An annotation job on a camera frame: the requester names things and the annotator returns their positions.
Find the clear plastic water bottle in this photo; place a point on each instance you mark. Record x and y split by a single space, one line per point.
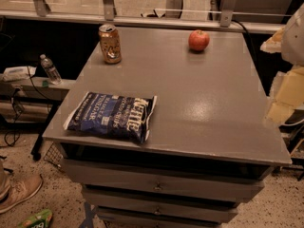
50 69

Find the grey drawer cabinet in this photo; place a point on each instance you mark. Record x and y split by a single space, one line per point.
208 150

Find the white wipes packet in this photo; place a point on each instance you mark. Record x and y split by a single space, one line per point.
18 73

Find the green snack bag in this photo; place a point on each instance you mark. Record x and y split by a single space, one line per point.
38 220

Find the orange soda can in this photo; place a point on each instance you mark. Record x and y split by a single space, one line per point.
110 43

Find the tan shoe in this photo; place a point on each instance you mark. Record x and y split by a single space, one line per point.
13 194

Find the red apple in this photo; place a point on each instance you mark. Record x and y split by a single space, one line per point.
198 40

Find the blue chip bag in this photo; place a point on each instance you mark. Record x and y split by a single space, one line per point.
112 116

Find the metal window railing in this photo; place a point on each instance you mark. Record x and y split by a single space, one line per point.
258 16

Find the low grey side shelf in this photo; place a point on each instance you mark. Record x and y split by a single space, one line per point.
32 91

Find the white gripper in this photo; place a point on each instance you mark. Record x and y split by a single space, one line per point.
294 38

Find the wire mesh basket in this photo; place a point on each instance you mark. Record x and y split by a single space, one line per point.
53 156

